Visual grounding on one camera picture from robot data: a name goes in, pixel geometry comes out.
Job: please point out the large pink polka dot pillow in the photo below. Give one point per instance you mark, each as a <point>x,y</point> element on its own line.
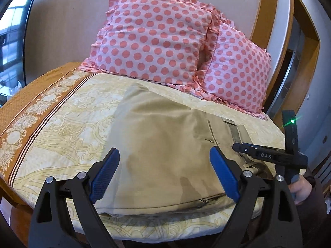
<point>152,36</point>

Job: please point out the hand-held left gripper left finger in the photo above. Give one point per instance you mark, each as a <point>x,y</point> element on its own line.
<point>106,173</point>

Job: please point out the small pink polka dot pillow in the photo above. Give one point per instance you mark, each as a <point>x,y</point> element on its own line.
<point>238,69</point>

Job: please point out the khaki pants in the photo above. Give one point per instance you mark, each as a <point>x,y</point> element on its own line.
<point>165,144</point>

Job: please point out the wooden door frame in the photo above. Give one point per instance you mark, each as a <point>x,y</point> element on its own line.
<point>307,18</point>

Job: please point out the dark framed window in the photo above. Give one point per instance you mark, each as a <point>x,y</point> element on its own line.
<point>14,33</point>

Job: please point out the curved wooden wall trim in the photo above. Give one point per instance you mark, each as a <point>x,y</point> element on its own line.
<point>266,10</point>

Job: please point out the person's right forearm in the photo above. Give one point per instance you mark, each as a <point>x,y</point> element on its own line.
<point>319,196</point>

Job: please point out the yellow patterned bed quilt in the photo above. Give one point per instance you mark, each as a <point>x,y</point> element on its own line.
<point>64,124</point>

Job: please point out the person's right hand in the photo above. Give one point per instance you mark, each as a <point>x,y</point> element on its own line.
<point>302,190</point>

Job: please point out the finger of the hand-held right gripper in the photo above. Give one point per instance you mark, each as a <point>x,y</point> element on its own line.
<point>254,152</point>

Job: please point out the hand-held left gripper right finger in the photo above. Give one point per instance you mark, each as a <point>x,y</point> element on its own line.
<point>224,173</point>

